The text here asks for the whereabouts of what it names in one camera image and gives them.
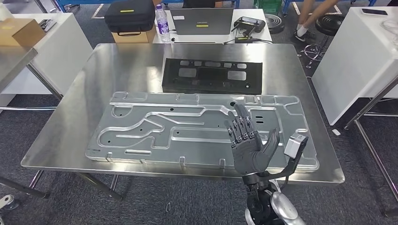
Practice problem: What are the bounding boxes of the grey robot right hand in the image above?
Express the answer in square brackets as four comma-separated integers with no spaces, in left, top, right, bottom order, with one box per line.
[224,103,281,176]

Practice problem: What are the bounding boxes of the black plastic panel part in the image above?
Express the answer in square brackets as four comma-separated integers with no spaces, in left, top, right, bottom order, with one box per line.
[161,58,263,96]

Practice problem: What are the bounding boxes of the stainless steel workbench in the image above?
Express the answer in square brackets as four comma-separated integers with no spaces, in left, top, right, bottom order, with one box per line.
[20,43,346,201]

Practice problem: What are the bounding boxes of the machined aluminium plate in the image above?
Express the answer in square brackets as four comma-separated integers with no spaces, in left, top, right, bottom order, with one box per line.
[85,90,320,174]

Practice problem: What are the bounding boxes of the black handheld controller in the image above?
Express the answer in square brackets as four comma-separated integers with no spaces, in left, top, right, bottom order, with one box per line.
[231,16,267,38]

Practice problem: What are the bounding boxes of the black round stool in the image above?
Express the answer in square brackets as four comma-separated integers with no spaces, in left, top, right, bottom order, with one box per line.
[264,13,285,35]
[303,14,346,69]

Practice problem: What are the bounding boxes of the white table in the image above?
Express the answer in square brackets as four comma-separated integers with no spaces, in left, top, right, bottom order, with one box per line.
[312,6,398,127]
[0,12,94,109]

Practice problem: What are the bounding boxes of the white desk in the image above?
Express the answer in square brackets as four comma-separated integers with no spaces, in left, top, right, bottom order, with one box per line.
[152,8,274,44]

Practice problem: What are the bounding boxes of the grey laptop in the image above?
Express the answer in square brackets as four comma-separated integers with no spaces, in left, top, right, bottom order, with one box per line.
[169,7,234,36]

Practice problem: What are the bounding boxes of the green crate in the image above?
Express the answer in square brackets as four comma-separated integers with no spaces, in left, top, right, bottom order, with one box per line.
[253,0,283,15]

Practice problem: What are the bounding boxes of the clear water bottle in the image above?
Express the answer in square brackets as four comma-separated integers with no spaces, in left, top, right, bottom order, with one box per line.
[154,3,171,43]

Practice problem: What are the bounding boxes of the person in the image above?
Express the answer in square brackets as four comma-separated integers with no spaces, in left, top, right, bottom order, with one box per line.
[293,0,341,43]

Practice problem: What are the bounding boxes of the brown cardboard box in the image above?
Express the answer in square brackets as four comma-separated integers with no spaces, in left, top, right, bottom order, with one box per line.
[0,18,46,47]
[111,26,158,44]

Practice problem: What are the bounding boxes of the black carrying case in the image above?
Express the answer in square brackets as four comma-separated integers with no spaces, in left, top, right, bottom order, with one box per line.
[104,0,156,36]

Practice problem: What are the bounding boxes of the black phone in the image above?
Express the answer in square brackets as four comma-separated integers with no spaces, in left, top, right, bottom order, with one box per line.
[361,8,389,16]

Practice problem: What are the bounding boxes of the stainless steel table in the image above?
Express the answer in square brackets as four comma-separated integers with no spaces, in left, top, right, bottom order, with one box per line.
[0,46,63,112]

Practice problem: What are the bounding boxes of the steel tube table frame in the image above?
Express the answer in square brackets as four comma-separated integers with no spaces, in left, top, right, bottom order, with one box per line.
[343,74,398,218]

